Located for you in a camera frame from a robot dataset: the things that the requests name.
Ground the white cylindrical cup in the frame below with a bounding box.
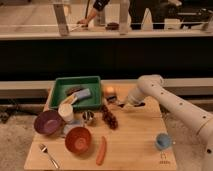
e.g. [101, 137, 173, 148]
[58, 104, 74, 122]

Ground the orange fruit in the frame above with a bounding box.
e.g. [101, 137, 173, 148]
[105, 87, 115, 95]

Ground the orange carrot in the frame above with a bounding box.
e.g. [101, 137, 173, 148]
[96, 136, 107, 165]

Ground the light blue cloth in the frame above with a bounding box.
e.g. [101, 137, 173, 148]
[63, 120, 84, 135]

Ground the orange-brown bowl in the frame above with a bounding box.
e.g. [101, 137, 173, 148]
[65, 127, 92, 155]

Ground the yellow item in tray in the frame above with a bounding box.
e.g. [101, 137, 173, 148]
[62, 95, 77, 104]

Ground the dark brown item in tray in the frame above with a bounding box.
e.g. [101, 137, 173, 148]
[66, 86, 84, 96]

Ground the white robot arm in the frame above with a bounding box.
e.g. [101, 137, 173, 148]
[124, 75, 213, 171]

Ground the silver fork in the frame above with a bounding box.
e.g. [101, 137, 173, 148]
[39, 144, 60, 170]

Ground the dark bowl on shelf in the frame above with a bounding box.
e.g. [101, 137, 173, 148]
[106, 22, 119, 30]

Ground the purple bowl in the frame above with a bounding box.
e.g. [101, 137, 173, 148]
[34, 110, 63, 135]

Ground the blue cup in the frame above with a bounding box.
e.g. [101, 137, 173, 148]
[155, 133, 172, 151]

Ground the person in background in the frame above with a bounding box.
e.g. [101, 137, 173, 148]
[78, 0, 171, 30]

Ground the green plastic tray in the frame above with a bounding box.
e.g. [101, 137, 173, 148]
[49, 76, 102, 110]

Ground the dark red grape bunch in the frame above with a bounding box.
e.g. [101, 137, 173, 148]
[101, 105, 118, 130]

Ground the blue grey sponge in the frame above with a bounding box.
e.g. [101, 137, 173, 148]
[75, 88, 91, 101]

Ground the small metal cup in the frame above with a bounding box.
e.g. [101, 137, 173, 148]
[82, 110, 95, 125]

